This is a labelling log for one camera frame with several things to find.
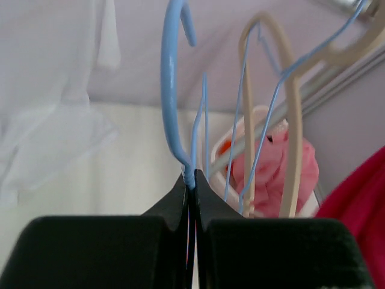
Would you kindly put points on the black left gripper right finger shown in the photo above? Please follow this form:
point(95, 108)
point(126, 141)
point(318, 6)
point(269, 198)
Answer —
point(237, 252)

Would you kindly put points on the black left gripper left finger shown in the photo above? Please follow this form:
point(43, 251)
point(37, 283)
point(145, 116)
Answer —
point(146, 251)

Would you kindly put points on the pink t shirt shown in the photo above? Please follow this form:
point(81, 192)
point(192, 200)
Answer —
point(271, 170)

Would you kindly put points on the magenta t shirt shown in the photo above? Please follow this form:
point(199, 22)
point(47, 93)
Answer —
point(358, 202)

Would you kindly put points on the beige plastic hanger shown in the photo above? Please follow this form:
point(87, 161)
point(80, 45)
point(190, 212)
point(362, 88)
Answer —
point(270, 105)

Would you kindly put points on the orange t shirt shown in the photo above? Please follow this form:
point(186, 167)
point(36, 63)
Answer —
point(224, 147)

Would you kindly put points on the white perforated plastic basket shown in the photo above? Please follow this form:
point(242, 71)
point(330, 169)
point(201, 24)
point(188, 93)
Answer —
point(236, 182)

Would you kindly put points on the silver rack upright pole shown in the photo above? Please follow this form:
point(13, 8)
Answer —
point(308, 90)

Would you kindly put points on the pale pink tank top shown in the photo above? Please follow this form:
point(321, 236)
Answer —
point(48, 52)

